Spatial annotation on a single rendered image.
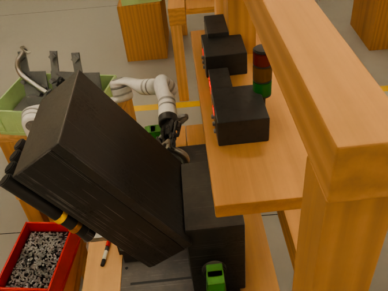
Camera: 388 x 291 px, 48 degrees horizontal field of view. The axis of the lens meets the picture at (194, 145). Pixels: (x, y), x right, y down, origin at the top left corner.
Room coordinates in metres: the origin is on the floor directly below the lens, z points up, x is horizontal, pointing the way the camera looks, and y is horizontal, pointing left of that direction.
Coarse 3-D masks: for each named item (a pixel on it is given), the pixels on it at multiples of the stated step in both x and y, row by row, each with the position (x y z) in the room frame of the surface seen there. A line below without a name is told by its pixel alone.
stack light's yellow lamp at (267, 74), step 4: (256, 68) 0.96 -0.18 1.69; (268, 68) 0.95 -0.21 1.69; (256, 72) 0.96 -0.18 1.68; (260, 72) 0.95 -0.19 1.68; (264, 72) 0.95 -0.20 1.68; (268, 72) 0.95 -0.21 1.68; (272, 72) 0.97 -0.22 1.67; (256, 76) 0.96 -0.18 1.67; (260, 76) 0.95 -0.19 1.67; (264, 76) 0.95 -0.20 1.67; (268, 76) 0.95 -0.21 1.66; (256, 80) 0.96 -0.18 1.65; (260, 80) 0.95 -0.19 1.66; (264, 80) 0.95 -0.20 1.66; (268, 80) 0.95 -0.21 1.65
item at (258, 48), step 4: (260, 44) 0.99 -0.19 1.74; (256, 48) 0.97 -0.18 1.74; (260, 48) 0.97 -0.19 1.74; (256, 52) 0.96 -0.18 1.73; (260, 52) 0.95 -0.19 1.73; (264, 52) 0.95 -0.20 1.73; (256, 56) 0.96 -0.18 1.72; (260, 56) 0.95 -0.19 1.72; (264, 56) 0.95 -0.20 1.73; (256, 60) 0.96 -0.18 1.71; (260, 60) 0.95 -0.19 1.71; (264, 60) 0.95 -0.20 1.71; (256, 64) 0.96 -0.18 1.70; (260, 64) 0.95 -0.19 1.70; (264, 64) 0.95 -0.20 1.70; (268, 64) 0.95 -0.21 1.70; (260, 68) 0.95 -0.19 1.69; (264, 68) 0.95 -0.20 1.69
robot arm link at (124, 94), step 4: (120, 88) 1.70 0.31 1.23; (124, 88) 1.71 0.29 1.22; (128, 88) 1.72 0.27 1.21; (112, 92) 1.72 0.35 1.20; (116, 92) 1.70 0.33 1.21; (120, 92) 1.70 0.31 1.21; (124, 92) 1.70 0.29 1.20; (128, 92) 1.71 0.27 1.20; (132, 92) 1.74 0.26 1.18; (116, 96) 1.70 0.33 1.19; (120, 96) 1.69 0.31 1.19; (124, 96) 1.69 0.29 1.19; (128, 96) 1.70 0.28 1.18; (132, 96) 1.72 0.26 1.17; (116, 100) 1.69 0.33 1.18; (120, 100) 1.69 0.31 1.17; (124, 100) 1.69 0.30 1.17
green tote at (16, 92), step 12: (48, 84) 2.41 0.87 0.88; (108, 84) 2.32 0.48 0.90; (12, 96) 2.27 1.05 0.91; (0, 108) 2.14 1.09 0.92; (12, 108) 2.23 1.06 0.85; (0, 120) 2.05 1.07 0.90; (12, 120) 2.03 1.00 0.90; (0, 132) 2.06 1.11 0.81; (12, 132) 2.04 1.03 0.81; (24, 132) 2.02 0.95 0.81
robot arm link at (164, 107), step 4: (164, 104) 1.41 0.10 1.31; (168, 104) 1.41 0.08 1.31; (172, 104) 1.42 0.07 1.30; (160, 108) 1.40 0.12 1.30; (164, 108) 1.39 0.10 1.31; (168, 108) 1.39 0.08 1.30; (172, 108) 1.39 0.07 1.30; (160, 112) 1.38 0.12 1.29; (176, 112) 1.39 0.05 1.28; (180, 116) 1.39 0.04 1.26; (184, 116) 1.39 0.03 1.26; (180, 120) 1.39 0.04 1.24; (184, 120) 1.39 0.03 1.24
